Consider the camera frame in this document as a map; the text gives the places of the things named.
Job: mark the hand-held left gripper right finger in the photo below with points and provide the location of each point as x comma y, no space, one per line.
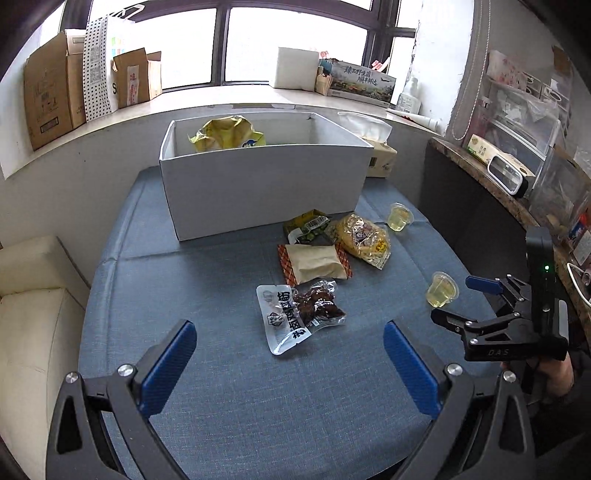
411,364

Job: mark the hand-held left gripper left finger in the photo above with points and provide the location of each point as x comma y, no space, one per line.
168,364

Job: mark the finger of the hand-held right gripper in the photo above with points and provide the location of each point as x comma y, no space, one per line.
455,318
485,285

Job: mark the yellow-green jelly cup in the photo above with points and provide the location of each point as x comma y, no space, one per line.
400,219
441,290

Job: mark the yellow clear snack packet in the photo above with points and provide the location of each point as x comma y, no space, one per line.
362,240

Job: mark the clear dark meat snack packet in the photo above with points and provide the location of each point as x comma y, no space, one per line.
300,314

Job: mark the beige packet with red ends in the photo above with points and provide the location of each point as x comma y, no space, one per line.
316,263

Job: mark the small dark green snack packet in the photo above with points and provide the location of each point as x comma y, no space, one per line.
307,226

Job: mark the white storage box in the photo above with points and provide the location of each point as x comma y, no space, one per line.
258,194

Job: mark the yellow chip bag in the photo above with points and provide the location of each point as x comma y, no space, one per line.
226,136

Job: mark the person's right hand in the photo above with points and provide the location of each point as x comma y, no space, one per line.
556,376

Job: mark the white and black timer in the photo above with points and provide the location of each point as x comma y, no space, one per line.
508,177

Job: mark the brown stone counter shelf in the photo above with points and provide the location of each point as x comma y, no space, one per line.
466,170

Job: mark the green and white carton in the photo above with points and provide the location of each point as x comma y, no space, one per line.
480,147

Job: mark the cream sofa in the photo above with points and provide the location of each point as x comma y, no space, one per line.
32,323

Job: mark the beige tissue pack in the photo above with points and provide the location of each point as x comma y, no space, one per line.
381,154

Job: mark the clear plastic organizer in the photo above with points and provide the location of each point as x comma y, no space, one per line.
531,120

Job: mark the white tube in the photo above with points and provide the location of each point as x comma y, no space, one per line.
415,120

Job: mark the white plastic bottle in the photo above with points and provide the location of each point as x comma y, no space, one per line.
408,99

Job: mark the landscape printed carton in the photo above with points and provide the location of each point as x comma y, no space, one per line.
364,83

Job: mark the pink plastic piece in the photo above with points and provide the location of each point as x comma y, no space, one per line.
381,65

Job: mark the small brown packet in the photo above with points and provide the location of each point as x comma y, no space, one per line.
323,84

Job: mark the small open cardboard box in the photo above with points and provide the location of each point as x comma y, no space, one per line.
134,81

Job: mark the white foam box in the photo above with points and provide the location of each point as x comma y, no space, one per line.
293,68

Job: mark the white polka dot paper bag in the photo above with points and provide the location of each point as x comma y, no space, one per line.
98,83

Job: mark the large cardboard box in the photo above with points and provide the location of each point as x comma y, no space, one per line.
48,92

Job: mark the black window frame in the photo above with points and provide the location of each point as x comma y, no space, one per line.
221,50

